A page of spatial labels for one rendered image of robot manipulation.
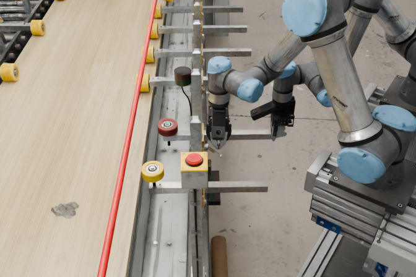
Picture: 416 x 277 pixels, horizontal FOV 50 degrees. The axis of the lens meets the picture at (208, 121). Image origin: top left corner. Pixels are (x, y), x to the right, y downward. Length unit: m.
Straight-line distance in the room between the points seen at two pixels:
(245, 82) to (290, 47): 0.17
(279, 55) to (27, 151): 0.99
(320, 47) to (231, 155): 1.93
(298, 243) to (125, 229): 1.31
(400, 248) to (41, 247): 1.04
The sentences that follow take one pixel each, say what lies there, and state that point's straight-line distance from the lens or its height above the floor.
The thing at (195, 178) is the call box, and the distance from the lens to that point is 1.15.
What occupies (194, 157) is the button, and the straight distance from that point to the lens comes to 1.14.
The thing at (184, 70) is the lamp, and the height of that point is 1.18.
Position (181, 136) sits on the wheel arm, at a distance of 1.80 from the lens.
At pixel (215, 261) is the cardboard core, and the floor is 0.08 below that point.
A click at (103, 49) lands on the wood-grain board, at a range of 2.36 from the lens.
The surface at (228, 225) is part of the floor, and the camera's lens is 2.57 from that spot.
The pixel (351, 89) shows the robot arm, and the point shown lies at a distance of 1.15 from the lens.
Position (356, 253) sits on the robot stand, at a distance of 2.31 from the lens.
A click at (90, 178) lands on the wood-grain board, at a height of 0.90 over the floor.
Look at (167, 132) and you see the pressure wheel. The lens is 1.75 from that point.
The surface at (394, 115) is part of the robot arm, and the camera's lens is 1.31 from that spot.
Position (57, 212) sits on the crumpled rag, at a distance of 1.52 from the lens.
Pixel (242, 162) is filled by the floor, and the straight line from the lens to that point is 2.93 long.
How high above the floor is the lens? 2.01
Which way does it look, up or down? 38 degrees down
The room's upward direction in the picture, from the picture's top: straight up
